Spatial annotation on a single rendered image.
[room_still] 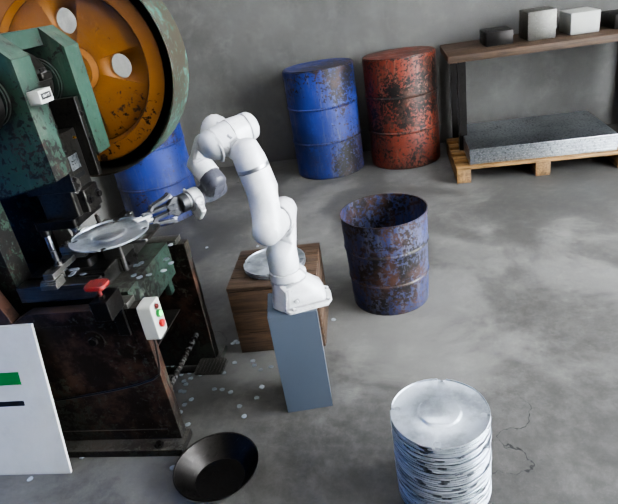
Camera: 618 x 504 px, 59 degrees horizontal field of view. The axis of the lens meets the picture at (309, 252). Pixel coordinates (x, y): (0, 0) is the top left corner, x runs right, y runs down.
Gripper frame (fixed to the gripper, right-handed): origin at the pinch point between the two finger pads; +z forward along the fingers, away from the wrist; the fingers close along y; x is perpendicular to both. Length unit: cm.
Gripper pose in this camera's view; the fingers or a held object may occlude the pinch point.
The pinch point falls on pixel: (143, 219)
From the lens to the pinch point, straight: 220.5
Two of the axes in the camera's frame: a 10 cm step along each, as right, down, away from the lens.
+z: -7.0, 4.1, -5.9
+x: 7.0, 2.3, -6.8
